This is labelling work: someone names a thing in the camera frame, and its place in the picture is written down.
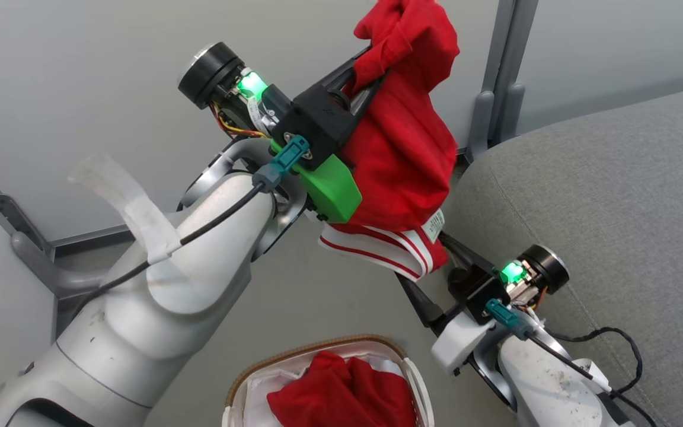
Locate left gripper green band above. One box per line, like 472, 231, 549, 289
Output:
177, 42, 385, 225

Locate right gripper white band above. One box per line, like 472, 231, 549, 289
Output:
397, 231, 571, 375

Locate red jersey with white trim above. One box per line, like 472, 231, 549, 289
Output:
318, 0, 461, 283

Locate plain red garment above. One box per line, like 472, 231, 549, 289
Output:
266, 351, 418, 427

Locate white laundry basket brown rim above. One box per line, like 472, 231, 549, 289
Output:
222, 334, 435, 427

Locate small white tape strip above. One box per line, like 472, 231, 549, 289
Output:
572, 357, 612, 396

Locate grey fabric sofa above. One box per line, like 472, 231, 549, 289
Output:
441, 83, 683, 427

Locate translucent white tape strip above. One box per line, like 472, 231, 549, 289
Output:
68, 152, 183, 265

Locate teal right cable connector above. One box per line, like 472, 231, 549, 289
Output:
485, 298, 537, 341

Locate teal cable connector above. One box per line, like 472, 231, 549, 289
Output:
252, 135, 311, 193
485, 298, 537, 341

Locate teal left cable connector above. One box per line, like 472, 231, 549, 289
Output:
252, 135, 311, 193

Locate grey double partition post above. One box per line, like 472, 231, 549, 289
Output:
465, 0, 539, 164

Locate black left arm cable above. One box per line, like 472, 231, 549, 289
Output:
72, 181, 266, 312

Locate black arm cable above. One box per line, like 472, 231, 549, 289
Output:
72, 181, 266, 312
524, 326, 658, 427

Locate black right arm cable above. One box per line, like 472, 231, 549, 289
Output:
524, 326, 658, 427

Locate grey partition base rail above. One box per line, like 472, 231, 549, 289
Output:
50, 224, 136, 251

